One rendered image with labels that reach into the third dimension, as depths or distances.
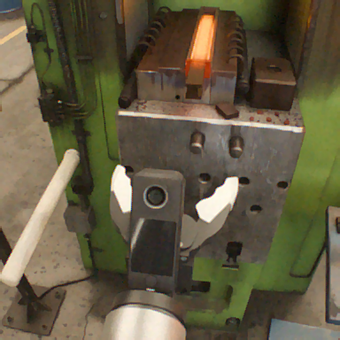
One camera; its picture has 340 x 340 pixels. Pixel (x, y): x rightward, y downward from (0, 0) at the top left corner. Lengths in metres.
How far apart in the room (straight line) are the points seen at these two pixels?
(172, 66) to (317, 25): 0.33
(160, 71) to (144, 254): 0.47
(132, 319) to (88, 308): 1.18
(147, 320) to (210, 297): 1.00
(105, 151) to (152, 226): 0.76
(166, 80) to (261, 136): 0.22
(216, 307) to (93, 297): 0.51
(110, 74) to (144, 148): 0.25
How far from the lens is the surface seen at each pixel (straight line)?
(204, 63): 0.70
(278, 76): 0.76
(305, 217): 1.20
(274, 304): 1.53
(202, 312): 1.31
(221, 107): 0.73
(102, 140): 1.05
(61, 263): 1.64
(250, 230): 0.92
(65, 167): 1.05
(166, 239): 0.33
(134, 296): 0.33
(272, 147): 0.75
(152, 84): 0.75
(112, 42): 0.90
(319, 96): 0.93
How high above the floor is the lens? 1.30
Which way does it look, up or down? 41 degrees down
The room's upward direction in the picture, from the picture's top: straight up
